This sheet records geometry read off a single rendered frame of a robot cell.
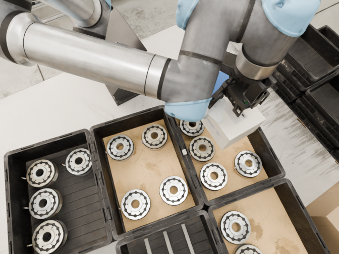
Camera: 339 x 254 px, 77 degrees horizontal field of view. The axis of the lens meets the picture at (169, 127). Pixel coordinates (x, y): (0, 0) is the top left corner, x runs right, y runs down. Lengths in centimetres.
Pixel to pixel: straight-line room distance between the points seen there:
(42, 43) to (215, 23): 28
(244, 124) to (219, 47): 29
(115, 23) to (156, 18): 150
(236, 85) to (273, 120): 68
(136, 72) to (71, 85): 91
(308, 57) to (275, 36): 144
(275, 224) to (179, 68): 70
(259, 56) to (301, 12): 9
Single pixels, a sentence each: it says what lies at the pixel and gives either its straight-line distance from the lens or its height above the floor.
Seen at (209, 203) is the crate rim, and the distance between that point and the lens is 74.
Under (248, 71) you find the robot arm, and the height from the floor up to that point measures 133.
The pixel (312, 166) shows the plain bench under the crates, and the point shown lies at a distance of 117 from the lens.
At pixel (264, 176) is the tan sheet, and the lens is 91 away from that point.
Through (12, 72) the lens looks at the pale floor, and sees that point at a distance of 254.
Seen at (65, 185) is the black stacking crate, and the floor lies 83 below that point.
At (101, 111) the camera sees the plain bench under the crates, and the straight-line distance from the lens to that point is 112.
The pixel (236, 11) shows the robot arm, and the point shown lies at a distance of 36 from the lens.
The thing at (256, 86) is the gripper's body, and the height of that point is 130.
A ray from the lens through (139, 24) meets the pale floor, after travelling 250.
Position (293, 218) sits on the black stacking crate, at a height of 85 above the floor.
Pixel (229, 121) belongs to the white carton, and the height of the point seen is 114.
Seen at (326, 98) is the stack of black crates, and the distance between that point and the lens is 183.
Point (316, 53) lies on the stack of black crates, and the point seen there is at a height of 49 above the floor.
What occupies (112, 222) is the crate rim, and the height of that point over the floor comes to 93.
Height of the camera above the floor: 166
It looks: 67 degrees down
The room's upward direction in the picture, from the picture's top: straight up
